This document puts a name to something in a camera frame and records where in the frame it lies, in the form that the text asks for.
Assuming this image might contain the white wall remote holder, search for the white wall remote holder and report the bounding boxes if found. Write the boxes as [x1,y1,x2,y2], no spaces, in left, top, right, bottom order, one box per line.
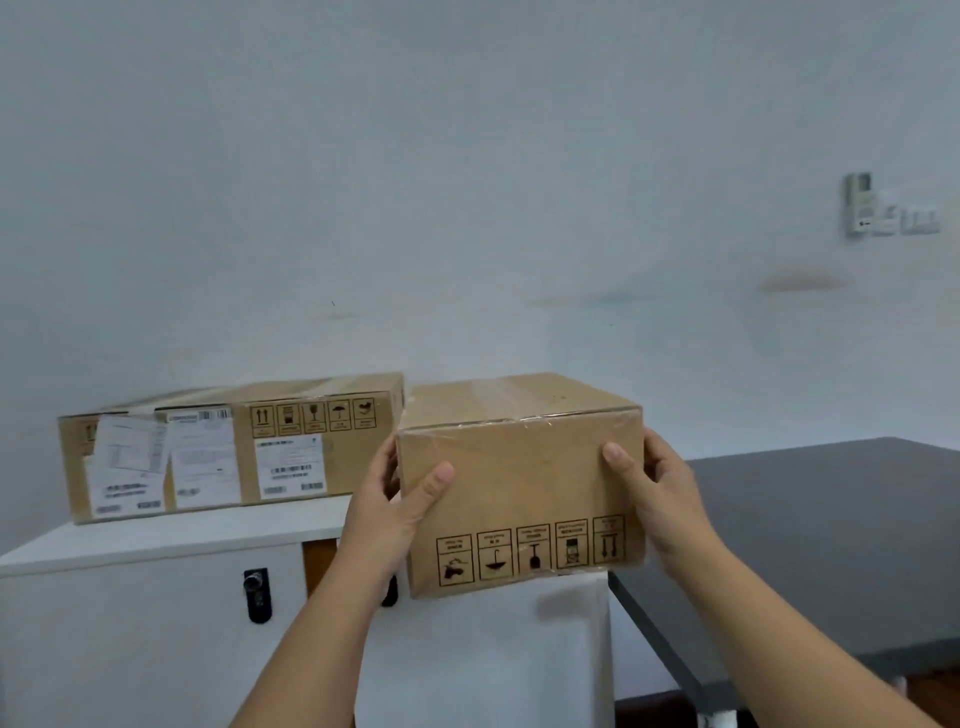
[845,172,877,239]

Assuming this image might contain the white cabinet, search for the white cabinet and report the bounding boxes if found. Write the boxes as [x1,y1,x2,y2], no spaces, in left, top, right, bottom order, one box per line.
[0,494,616,728]

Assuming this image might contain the wide white wall switch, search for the wide white wall switch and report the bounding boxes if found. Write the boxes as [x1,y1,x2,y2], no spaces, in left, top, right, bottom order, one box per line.
[899,204,943,236]

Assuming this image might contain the person's right hand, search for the person's right hand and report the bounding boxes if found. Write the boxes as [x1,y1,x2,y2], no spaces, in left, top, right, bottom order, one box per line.
[602,427,725,583]

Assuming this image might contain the person's right forearm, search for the person's right forearm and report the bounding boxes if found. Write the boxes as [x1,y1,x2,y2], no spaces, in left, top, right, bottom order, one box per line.
[667,539,946,728]

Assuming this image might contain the person's left hand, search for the person's left hand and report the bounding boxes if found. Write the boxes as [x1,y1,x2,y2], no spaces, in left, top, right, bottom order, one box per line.
[337,436,457,594]

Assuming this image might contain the cardboard box many labels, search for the cardboard box many labels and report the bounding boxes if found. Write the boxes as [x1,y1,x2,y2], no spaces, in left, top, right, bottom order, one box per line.
[57,371,406,525]

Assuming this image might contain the person's left forearm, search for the person's left forearm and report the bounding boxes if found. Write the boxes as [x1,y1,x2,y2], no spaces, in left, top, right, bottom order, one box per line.
[228,569,399,728]

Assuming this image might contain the cardboard box with handwritten marks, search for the cardboard box with handwritten marks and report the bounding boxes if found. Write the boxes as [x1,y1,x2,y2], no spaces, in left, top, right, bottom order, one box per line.
[395,372,648,600]

